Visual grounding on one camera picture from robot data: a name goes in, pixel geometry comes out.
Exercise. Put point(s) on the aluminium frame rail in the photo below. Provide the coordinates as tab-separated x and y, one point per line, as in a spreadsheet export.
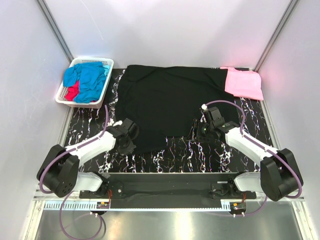
75	203

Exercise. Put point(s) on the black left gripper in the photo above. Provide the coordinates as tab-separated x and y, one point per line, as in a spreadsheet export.
128	150

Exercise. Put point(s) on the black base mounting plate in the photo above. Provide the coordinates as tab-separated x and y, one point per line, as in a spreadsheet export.
169	191

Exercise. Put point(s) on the blue t-shirt in basket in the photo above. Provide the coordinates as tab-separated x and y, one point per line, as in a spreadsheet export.
92	77

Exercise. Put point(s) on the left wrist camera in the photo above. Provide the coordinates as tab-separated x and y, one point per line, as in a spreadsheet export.
127	126

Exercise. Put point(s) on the black t-shirt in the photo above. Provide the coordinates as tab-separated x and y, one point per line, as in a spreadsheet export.
164	101

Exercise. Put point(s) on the folded pink t-shirt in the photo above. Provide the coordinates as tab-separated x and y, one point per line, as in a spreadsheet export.
243	84

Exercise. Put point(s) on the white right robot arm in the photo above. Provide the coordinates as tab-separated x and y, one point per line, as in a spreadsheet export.
278	176

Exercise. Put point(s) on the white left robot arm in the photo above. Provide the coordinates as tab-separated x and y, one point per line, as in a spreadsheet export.
59	173

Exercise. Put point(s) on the red t-shirt in basket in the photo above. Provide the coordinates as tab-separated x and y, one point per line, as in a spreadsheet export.
72	92

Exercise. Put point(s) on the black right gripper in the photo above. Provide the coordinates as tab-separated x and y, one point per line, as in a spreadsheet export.
194	134

